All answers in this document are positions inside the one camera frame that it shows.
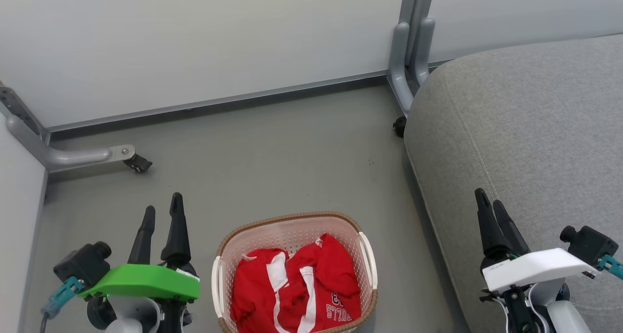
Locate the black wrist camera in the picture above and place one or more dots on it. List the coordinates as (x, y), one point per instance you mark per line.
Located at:
(591, 245)
(82, 265)

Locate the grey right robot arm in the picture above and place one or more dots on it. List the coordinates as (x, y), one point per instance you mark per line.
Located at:
(550, 308)

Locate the red and white shirt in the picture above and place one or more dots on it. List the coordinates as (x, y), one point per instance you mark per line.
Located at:
(336, 274)

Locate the grey fabric sofa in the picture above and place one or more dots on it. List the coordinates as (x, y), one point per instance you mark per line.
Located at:
(535, 128)

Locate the grey forked partition post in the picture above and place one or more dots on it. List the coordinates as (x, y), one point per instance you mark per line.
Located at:
(400, 65)

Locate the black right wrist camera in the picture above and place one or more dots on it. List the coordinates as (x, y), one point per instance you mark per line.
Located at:
(591, 245)

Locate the grey partition foot with plate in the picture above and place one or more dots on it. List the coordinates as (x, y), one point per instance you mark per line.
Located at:
(73, 155)

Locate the pink perforated laundry basket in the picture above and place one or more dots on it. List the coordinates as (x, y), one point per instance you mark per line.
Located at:
(292, 231)

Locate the black caster wheel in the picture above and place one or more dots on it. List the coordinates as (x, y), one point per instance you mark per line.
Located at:
(138, 164)
(400, 127)

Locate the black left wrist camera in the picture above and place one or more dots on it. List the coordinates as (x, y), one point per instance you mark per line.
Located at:
(82, 265)

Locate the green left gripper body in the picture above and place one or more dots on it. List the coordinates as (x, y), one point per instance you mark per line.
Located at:
(141, 282)

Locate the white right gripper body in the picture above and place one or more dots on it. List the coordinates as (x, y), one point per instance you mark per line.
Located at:
(535, 267)

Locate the grey partition bottom rail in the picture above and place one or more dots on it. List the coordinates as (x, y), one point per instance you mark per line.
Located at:
(292, 88)

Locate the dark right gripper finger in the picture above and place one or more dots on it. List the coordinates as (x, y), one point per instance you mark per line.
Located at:
(489, 231)
(511, 233)

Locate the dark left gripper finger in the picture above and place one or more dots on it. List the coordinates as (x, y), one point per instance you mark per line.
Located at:
(142, 245)
(176, 235)

